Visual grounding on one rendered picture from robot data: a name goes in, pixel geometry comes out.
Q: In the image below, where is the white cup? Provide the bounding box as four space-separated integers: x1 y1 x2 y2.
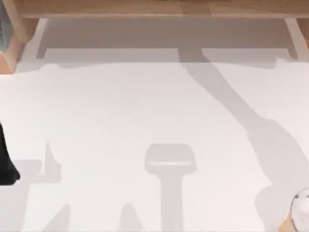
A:
290 187 309 232

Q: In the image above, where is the wooden coaster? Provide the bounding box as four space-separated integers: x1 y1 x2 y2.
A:
275 214 295 232

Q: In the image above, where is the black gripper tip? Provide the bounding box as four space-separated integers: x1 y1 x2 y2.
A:
0 123 21 187

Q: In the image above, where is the wooden cupboard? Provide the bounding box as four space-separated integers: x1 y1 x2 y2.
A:
0 0 309 74

